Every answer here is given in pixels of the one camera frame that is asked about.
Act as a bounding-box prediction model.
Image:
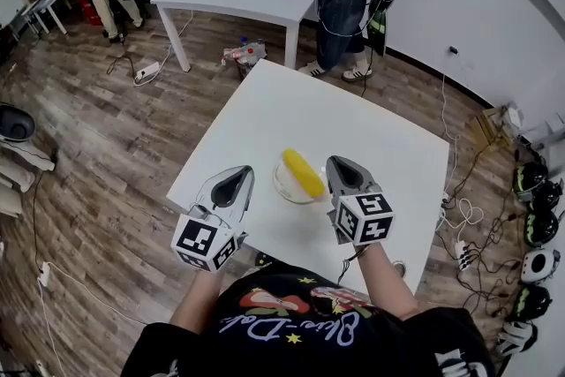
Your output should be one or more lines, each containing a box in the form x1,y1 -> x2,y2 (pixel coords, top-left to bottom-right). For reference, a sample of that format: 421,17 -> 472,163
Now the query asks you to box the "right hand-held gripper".
325,155 -> 396,247

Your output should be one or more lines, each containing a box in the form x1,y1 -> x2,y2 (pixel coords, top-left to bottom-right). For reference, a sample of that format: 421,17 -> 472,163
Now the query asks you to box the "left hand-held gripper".
170,165 -> 256,274

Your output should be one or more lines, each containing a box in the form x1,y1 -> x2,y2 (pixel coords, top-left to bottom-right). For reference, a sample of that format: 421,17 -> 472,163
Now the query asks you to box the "yellow corn cob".
282,148 -> 327,199

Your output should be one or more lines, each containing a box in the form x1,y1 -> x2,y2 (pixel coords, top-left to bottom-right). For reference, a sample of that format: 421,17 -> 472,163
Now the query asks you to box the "person's right forearm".
355,243 -> 420,320

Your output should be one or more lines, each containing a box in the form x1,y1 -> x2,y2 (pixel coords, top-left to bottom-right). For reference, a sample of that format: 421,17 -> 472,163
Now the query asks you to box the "person's left forearm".
169,267 -> 224,335

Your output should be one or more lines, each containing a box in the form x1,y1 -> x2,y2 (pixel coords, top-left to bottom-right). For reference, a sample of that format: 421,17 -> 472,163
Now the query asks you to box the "white power strip with plugs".
454,239 -> 471,273

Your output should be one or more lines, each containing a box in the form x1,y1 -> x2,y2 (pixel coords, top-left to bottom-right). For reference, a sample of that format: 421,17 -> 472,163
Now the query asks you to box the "person's black printed t-shirt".
121,262 -> 496,377

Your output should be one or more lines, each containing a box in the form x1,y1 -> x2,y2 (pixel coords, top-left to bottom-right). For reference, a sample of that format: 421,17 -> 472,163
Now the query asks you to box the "wooden crate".
469,106 -> 516,152

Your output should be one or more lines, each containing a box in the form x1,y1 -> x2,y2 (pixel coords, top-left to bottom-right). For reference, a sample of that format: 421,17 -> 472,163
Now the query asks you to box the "row of black-white devices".
495,162 -> 565,358

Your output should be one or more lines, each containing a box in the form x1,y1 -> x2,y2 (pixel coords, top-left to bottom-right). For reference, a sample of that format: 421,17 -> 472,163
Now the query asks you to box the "bin with plastic waste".
221,38 -> 268,81

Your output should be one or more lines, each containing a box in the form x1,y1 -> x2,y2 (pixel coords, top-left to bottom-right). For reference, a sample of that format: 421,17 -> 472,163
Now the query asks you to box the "grey metal rack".
519,111 -> 565,168

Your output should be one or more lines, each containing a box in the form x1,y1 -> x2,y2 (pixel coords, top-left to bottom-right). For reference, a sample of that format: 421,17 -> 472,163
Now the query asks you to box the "black round device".
0,102 -> 37,144

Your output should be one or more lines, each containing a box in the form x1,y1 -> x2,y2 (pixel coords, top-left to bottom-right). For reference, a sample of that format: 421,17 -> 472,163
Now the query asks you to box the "red box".
78,0 -> 105,27

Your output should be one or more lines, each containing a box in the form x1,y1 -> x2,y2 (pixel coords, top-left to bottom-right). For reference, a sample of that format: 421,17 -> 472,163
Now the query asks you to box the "small white desk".
19,0 -> 87,37

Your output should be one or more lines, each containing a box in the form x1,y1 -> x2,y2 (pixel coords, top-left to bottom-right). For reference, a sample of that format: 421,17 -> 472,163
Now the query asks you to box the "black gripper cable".
336,244 -> 370,284

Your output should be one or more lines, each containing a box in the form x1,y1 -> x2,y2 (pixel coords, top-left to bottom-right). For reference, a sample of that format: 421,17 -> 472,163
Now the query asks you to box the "coiled white cable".
440,197 -> 486,231

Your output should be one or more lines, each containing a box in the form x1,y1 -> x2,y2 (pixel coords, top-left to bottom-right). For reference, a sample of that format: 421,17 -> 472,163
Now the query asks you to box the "tangle of black cables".
434,135 -> 524,320

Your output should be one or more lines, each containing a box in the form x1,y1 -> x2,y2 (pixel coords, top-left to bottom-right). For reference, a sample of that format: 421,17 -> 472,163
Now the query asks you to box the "white power adapter with cable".
35,260 -> 149,377

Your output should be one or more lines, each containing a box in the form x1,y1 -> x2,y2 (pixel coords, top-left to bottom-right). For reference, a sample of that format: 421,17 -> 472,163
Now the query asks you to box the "long white cable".
132,10 -> 195,87

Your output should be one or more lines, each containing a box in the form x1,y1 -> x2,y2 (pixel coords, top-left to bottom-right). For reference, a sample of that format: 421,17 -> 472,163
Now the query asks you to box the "wall plug with white cable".
440,44 -> 463,196

